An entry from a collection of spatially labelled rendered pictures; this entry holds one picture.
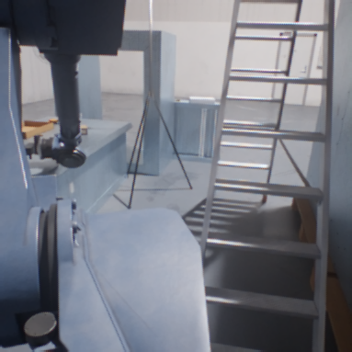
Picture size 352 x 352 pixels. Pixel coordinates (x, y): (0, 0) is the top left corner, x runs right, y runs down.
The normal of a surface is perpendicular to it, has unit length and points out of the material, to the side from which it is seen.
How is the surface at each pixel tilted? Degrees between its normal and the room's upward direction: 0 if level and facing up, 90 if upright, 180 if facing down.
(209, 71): 90
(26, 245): 34
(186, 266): 16
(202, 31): 90
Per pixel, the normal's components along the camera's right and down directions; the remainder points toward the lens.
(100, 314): 0.16, -0.70
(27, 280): 0.28, -0.15
